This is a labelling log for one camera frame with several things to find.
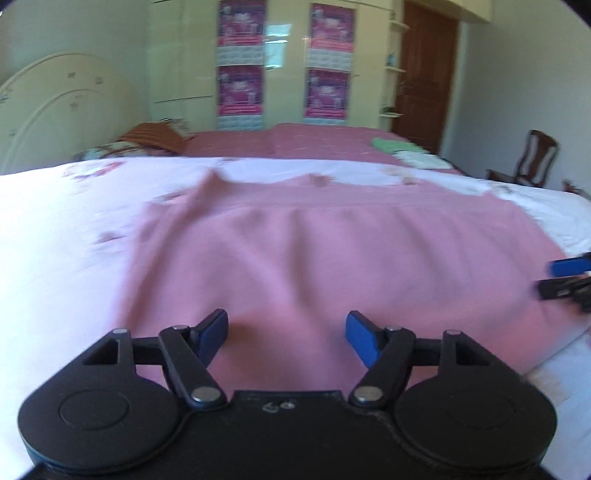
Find pink checked bedspread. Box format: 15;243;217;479
182;122;467;176

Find folded white clothes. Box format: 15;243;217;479
392;150;451;169

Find folded green clothes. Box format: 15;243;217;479
372;137;423;155

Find floral patterned pillow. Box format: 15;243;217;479
74;141;181;162

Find small floral cushion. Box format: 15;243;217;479
159;117;195;139

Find brown wooden door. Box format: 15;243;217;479
392;0;460;155

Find cream corner shelf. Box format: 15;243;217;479
379;18;409;118

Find brown striped pillow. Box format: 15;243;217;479
115;121;195;155

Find purple wall poster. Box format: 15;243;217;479
216;65;265;132
304;68;350;121
217;0;267;65
308;2;356;70

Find dark wooden chair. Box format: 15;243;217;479
485;129;559;188

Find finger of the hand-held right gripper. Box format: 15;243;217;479
537;276;591;315
549;253;591;278

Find white floral bedsheet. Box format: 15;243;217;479
0;157;591;480

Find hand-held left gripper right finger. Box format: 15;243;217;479
345;310;490;409

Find pink sweater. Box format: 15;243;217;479
113;168;583;398

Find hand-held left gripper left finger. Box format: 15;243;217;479
83;308;229;411

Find cream round headboard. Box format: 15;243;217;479
0;52;148;176

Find cream glossy wardrobe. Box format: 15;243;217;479
148;0;402;134

